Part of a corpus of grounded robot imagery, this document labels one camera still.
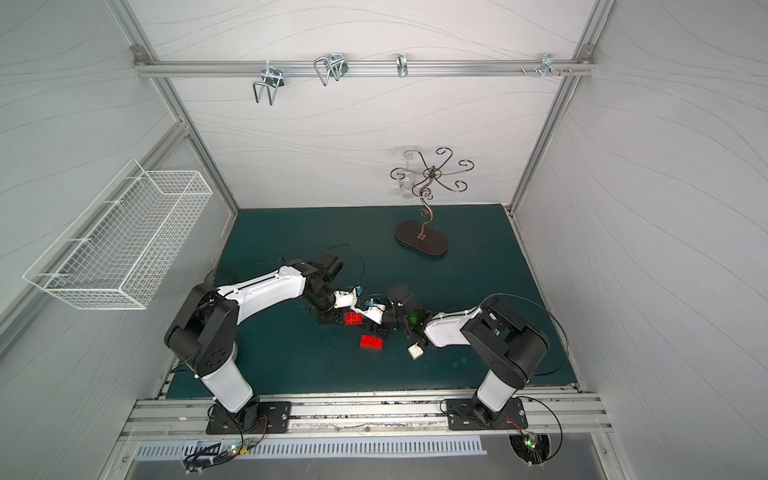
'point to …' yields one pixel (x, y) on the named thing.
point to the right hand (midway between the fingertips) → (361, 311)
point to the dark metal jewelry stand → (414, 234)
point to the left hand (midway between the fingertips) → (342, 315)
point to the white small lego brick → (415, 351)
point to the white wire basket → (120, 251)
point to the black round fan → (532, 448)
